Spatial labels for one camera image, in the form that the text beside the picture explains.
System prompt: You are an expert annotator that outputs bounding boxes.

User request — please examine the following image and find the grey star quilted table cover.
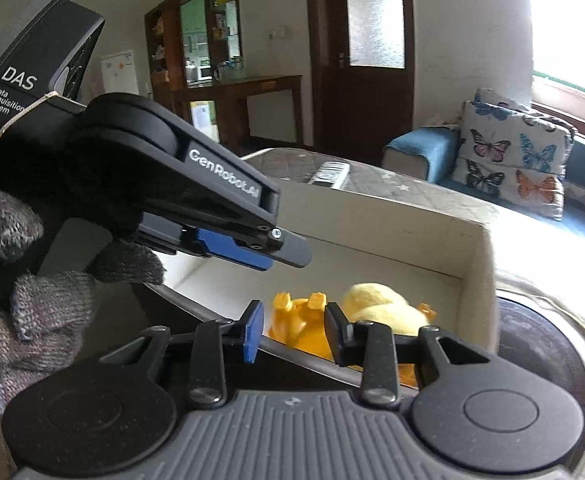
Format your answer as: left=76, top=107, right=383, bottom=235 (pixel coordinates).
left=249, top=148, right=585, bottom=323

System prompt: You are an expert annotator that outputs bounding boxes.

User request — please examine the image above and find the dark wooden door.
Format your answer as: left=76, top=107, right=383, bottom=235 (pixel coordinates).
left=308, top=0, right=415, bottom=165

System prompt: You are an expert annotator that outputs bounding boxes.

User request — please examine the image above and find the silver remote control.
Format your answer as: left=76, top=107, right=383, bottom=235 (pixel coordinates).
left=309, top=160, right=350, bottom=190

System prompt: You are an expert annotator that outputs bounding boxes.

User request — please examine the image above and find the grey cardboard box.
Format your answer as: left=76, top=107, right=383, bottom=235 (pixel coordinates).
left=133, top=182, right=499, bottom=352

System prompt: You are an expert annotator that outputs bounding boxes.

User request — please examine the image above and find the blue sofa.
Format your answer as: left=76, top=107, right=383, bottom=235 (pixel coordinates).
left=381, top=127, right=585, bottom=261

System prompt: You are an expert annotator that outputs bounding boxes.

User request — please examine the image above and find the round induction cooktop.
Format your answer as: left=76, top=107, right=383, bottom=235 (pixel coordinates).
left=497, top=289, right=585, bottom=479

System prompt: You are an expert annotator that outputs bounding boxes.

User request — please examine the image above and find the grey knitted gloved left hand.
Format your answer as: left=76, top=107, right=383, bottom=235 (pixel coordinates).
left=0, top=191, right=164, bottom=416

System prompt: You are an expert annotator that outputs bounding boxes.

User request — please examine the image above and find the wooden console table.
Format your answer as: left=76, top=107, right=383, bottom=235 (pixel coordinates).
left=172, top=75, right=305, bottom=153

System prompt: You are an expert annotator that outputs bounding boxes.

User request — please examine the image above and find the yellow plush chick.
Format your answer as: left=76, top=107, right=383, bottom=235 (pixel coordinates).
left=340, top=283, right=437, bottom=336

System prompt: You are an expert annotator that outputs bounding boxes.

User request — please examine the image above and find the wooden shelf cabinet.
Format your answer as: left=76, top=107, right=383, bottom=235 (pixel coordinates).
left=144, top=0, right=242, bottom=117

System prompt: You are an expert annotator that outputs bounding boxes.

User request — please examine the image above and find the butterfly print cushion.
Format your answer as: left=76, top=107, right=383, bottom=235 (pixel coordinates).
left=451, top=88, right=577, bottom=221

